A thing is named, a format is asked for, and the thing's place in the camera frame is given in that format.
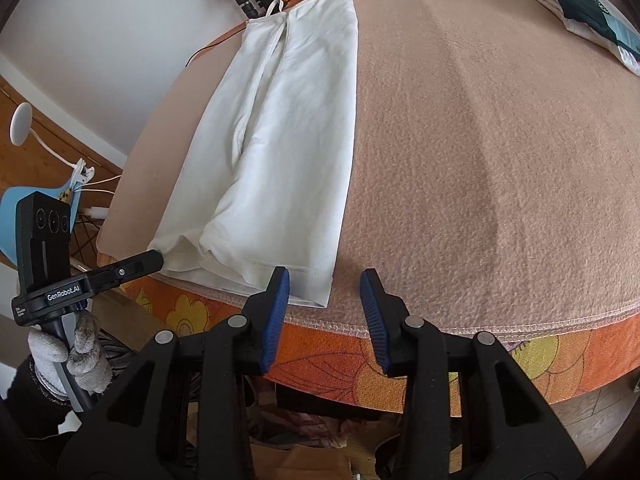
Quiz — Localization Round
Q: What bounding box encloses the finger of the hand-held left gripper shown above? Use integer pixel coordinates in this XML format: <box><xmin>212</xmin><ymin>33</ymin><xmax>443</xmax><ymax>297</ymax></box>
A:
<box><xmin>82</xmin><ymin>250</ymin><xmax>166</xmax><ymax>295</ymax></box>

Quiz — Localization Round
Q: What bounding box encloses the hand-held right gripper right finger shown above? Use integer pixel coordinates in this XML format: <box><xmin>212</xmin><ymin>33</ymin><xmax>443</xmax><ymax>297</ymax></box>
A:
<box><xmin>360</xmin><ymin>268</ymin><xmax>587</xmax><ymax>480</ymax></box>

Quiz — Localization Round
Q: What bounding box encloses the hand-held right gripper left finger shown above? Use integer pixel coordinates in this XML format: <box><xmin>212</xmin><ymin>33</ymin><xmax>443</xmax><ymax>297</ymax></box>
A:
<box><xmin>57</xmin><ymin>266</ymin><xmax>291</xmax><ymax>480</ymax></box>

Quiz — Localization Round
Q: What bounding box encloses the white camisole top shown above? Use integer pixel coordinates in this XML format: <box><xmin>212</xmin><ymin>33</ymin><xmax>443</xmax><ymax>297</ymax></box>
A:
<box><xmin>147</xmin><ymin>0</ymin><xmax>359</xmax><ymax>310</ymax></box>

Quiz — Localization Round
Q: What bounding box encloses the person's left forearm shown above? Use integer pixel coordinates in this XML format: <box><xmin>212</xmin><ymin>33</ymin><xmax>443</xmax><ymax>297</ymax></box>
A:
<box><xmin>0</xmin><ymin>357</ymin><xmax>81</xmax><ymax>446</ymax></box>

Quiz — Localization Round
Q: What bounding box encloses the person's left hand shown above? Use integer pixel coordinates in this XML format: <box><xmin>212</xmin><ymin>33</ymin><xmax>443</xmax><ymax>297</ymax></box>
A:
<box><xmin>27</xmin><ymin>312</ymin><xmax>114</xmax><ymax>396</ymax></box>

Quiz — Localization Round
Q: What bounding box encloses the light blue chair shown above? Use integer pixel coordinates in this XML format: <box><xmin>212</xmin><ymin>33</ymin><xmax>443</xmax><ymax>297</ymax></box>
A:
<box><xmin>0</xmin><ymin>186</ymin><xmax>84</xmax><ymax>272</ymax></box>

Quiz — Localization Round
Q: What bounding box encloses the white gooseneck lamp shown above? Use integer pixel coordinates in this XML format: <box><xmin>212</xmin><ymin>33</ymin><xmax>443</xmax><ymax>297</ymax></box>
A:
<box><xmin>10</xmin><ymin>102</ymin><xmax>97</xmax><ymax>196</ymax></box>

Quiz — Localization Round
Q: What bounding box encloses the beige fleece blanket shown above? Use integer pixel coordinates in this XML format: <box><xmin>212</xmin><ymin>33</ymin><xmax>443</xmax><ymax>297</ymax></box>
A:
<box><xmin>97</xmin><ymin>0</ymin><xmax>640</xmax><ymax>337</ymax></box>

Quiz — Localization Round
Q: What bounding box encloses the dark green folded garment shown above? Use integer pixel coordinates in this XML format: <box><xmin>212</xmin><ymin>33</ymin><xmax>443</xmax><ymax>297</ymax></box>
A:
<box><xmin>524</xmin><ymin>0</ymin><xmax>640</xmax><ymax>57</ymax></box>

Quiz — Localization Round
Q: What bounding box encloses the white cable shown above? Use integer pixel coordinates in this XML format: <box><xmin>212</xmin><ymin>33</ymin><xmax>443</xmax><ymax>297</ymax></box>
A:
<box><xmin>75</xmin><ymin>174</ymin><xmax>123</xmax><ymax>221</ymax></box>

